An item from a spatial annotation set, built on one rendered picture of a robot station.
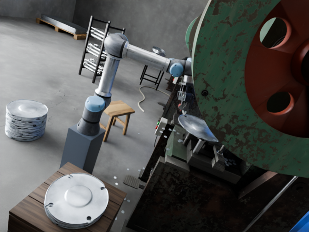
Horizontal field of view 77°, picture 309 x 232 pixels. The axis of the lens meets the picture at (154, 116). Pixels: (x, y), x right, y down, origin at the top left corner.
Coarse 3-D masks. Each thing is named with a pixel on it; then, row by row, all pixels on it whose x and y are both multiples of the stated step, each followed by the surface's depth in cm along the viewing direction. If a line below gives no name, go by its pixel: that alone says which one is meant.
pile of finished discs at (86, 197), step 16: (64, 176) 102; (80, 176) 105; (48, 192) 91; (64, 192) 94; (80, 192) 96; (96, 192) 101; (48, 208) 85; (64, 208) 87; (80, 208) 90; (96, 208) 93; (64, 224) 82; (80, 224) 84
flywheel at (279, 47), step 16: (288, 0) 58; (304, 0) 58; (272, 16) 61; (288, 16) 60; (304, 16) 59; (288, 32) 63; (304, 32) 61; (256, 48) 65; (272, 48) 64; (288, 48) 63; (304, 48) 61; (256, 64) 67; (272, 64) 66; (288, 64) 65; (304, 64) 59; (256, 80) 69; (272, 80) 68; (288, 80) 67; (304, 80) 63; (256, 96) 71; (304, 96) 68; (256, 112) 73; (288, 112) 71; (304, 112) 70; (288, 128) 74; (304, 128) 73
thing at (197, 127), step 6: (186, 114) 132; (180, 120) 120; (186, 120) 124; (192, 120) 128; (198, 120) 132; (186, 126) 116; (192, 126) 119; (198, 126) 121; (204, 126) 125; (192, 132) 112; (198, 132) 115; (204, 132) 117; (210, 132) 122; (204, 138) 111; (210, 138) 114; (216, 138) 118
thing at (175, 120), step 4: (176, 116) 124; (176, 120) 119; (176, 124) 116; (180, 124) 116; (188, 132) 121; (184, 136) 126; (188, 136) 120; (192, 136) 120; (184, 140) 122; (188, 140) 121; (196, 140) 120; (184, 144) 122
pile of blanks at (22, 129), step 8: (8, 112) 151; (8, 120) 155; (16, 120) 151; (24, 120) 152; (32, 120) 155; (40, 120) 161; (8, 128) 156; (16, 128) 154; (24, 128) 156; (32, 128) 160; (40, 128) 166; (8, 136) 159; (16, 136) 158; (24, 136) 159; (32, 136) 163; (40, 136) 172
